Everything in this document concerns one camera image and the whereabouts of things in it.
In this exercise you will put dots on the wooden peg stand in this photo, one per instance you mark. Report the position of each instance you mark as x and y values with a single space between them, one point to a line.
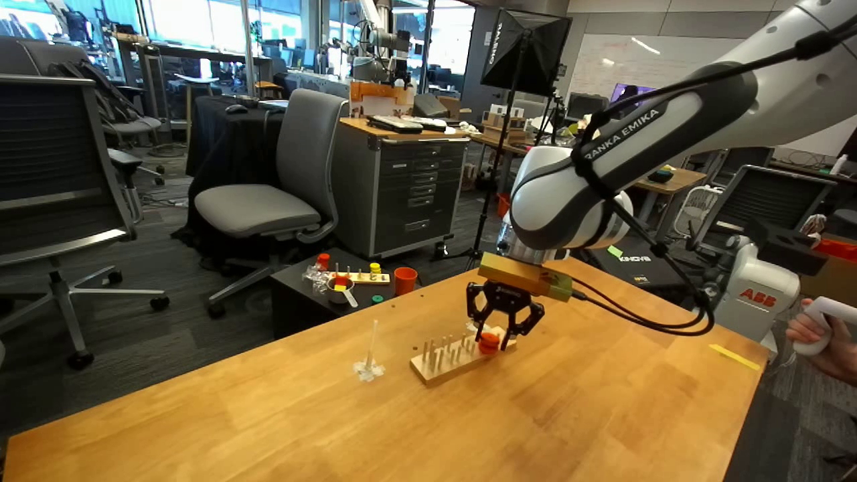
444 357

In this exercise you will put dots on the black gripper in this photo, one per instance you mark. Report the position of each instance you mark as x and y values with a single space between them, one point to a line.
486 299

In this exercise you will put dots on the orange cup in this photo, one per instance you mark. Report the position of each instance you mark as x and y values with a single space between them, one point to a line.
405 279

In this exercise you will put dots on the green wrist camera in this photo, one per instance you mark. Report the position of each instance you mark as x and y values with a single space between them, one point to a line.
523 276

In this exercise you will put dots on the white ABB robot base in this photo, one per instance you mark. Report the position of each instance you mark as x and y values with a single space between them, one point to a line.
755 292

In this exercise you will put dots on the black low side table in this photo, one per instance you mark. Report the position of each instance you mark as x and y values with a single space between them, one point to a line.
301 303

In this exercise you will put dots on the white controller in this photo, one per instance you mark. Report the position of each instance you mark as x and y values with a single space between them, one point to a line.
822 311

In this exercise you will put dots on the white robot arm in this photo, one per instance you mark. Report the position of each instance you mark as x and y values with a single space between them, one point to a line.
779 84

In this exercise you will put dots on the grey office chair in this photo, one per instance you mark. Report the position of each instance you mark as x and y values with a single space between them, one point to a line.
297 210

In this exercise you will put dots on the grey drawer cabinet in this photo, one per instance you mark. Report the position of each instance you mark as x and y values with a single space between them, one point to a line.
393 191

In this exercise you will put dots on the black mesh chair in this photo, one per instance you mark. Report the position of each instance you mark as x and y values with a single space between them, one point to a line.
56 194

